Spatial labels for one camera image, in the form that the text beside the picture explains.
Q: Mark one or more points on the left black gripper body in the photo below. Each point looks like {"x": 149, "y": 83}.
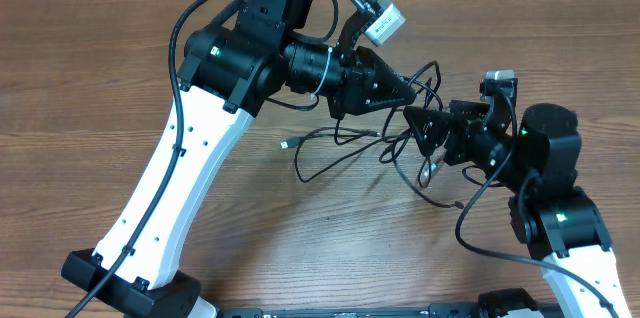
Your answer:
{"x": 340, "y": 103}

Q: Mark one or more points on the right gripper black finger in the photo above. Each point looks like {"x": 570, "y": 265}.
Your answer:
{"x": 430, "y": 128}
{"x": 466, "y": 110}

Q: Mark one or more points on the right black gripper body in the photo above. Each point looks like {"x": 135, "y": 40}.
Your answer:
{"x": 468, "y": 145}

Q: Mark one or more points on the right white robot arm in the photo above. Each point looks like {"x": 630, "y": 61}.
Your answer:
{"x": 535, "y": 157}

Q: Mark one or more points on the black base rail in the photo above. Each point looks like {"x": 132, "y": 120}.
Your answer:
{"x": 505, "y": 303}

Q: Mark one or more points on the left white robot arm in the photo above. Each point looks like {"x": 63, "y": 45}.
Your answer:
{"x": 220, "y": 80}

